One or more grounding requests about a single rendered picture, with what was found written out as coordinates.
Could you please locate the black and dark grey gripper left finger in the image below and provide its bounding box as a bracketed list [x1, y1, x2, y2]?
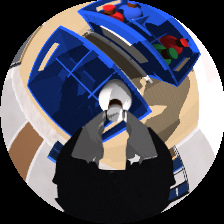
[52, 109, 107, 185]

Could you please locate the green bottle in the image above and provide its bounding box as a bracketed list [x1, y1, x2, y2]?
[152, 44, 178, 66]

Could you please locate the red bottle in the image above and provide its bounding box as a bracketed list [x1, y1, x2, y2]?
[101, 5, 124, 22]
[158, 35, 189, 55]

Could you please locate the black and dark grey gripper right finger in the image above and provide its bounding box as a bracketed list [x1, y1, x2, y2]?
[123, 109, 176, 187]

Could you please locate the blue crate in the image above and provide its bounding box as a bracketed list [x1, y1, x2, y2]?
[77, 0, 201, 87]
[27, 25, 152, 137]

